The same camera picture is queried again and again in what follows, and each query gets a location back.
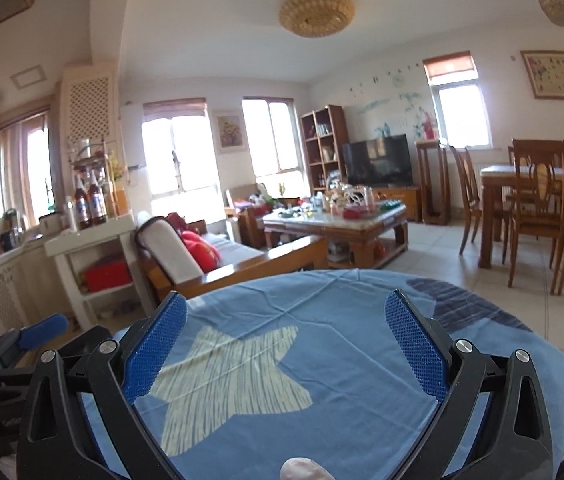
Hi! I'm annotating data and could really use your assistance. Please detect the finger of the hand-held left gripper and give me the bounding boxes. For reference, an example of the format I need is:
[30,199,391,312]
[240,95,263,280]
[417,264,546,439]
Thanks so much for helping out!
[0,325,114,379]
[0,313,70,367]

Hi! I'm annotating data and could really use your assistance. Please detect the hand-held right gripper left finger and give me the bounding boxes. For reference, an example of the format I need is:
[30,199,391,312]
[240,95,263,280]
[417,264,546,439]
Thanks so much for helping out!
[16,291,189,480]

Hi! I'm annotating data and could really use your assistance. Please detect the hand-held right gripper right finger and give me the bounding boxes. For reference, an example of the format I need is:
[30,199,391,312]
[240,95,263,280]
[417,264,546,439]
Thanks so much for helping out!
[384,289,555,480]

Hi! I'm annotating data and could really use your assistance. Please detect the red storage box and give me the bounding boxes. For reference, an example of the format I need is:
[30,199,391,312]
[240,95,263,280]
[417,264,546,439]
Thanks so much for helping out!
[83,259,133,293]

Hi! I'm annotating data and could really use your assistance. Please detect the blue patterned tablecloth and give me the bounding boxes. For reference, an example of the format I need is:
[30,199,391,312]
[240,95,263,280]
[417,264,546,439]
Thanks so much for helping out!
[79,269,564,480]

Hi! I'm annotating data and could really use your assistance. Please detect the white shelf unit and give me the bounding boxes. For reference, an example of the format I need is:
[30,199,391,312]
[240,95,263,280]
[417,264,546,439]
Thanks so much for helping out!
[44,212,158,331]

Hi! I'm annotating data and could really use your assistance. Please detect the metal thermos pot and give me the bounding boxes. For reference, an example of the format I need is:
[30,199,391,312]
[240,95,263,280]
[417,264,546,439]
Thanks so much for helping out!
[0,208,28,252]

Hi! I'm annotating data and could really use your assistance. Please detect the white black-edged cushion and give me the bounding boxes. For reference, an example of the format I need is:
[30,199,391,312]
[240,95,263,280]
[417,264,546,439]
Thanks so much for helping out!
[135,215,205,286]

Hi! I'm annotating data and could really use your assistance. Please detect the red cushion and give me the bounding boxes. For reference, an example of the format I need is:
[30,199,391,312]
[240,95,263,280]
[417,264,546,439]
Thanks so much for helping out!
[180,230,223,273]

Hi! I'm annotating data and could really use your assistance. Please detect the glass liquor bottle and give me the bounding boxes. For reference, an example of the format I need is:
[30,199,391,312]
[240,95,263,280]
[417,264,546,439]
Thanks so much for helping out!
[74,174,92,231]
[87,170,109,226]

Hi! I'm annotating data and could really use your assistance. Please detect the wooden sofa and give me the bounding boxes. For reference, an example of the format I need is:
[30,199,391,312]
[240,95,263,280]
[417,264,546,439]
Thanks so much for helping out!
[134,212,330,301]

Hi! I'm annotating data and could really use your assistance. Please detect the wooden coffee table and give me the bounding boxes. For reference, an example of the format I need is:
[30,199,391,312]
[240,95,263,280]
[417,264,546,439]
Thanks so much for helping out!
[262,205,409,271]

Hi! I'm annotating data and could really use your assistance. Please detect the wooden television stand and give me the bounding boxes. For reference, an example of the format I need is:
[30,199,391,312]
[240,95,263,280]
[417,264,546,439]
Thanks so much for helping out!
[377,186,422,223]

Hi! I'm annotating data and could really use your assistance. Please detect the assorted coffee table clutter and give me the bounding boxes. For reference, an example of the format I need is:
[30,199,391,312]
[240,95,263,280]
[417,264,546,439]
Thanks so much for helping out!
[277,182,405,221]

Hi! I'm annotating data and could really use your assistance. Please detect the wooden armchair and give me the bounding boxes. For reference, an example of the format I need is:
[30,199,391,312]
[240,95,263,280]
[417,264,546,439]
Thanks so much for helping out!
[224,185,268,248]

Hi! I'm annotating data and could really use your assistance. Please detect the curtained side window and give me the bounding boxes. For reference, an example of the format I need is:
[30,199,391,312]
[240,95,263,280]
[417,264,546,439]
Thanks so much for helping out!
[0,110,55,221]

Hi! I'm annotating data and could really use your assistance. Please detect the tall wooden side stand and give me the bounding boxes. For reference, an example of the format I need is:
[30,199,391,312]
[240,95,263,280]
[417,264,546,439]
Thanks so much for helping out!
[414,140,452,226]

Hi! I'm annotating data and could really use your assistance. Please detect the black television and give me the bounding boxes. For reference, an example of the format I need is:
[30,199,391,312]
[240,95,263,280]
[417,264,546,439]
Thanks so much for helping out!
[343,134,414,188]

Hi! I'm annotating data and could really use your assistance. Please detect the wooden dining table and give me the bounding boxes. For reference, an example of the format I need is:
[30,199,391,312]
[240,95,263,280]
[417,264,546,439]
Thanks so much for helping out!
[478,162,564,270]

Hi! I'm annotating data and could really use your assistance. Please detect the wide bright window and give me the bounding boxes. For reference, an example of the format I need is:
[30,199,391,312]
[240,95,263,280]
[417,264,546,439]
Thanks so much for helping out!
[141,100,210,198]

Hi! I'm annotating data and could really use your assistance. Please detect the white lattice cabinet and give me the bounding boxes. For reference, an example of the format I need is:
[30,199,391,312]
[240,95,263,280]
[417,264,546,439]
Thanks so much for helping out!
[58,61,120,161]

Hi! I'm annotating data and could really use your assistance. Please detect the wooden bookshelf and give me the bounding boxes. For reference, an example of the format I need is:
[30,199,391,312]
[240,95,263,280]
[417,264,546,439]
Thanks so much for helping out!
[300,105,350,196]

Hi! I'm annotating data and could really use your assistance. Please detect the small framed flower picture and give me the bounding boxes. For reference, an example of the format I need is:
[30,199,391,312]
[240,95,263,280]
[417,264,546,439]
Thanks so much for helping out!
[212,111,248,153]

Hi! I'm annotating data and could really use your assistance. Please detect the narrow bright window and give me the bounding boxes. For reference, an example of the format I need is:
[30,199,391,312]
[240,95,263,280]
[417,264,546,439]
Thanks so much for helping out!
[242,96,297,186]

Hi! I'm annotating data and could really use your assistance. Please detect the small window with blind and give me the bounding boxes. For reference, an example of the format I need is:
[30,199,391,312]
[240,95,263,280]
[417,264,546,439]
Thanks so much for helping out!
[423,51,493,150]

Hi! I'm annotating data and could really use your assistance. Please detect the large framed floral picture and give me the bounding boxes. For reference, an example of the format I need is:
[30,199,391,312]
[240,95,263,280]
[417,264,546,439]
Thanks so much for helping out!
[520,50,564,102]

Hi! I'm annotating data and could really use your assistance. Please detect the round gold ceiling lamp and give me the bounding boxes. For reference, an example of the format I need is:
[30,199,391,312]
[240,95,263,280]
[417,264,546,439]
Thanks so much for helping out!
[278,0,355,38]

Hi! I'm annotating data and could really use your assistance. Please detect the metal wire rack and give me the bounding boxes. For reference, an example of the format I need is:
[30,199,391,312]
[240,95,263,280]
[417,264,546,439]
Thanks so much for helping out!
[69,137,113,176]

